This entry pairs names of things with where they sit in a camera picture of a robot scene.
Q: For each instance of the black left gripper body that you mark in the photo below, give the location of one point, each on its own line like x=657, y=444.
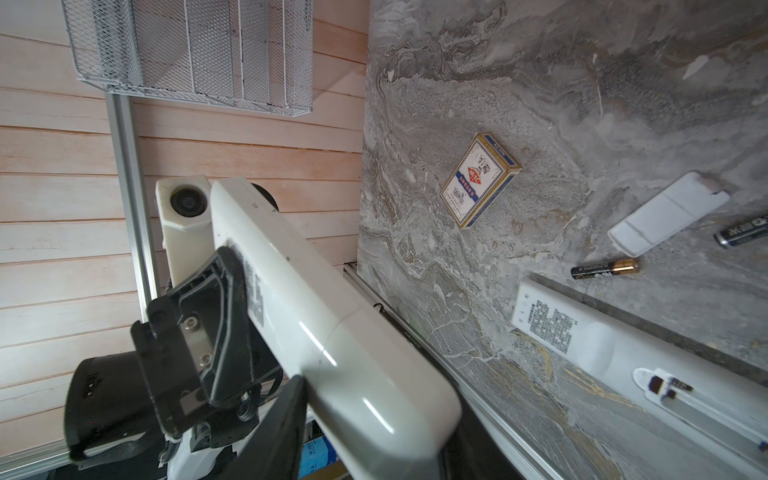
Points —
x=172, y=351

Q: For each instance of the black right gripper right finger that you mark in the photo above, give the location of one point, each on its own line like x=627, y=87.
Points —
x=471, y=453

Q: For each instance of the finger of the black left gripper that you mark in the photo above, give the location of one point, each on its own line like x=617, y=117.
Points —
x=216, y=295

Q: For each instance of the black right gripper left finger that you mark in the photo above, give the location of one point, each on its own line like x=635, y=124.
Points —
x=274, y=450

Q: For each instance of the white slim remote control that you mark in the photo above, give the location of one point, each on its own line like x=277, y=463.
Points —
x=715, y=408

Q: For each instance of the white battery cover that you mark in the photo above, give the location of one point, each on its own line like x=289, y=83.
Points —
x=681, y=204

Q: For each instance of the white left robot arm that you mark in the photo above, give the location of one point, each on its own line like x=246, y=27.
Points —
x=109, y=417

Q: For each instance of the playing card box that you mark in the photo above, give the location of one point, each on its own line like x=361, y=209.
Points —
x=484, y=171

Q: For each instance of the white wire mesh shelf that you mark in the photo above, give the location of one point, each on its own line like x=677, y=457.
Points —
x=246, y=55

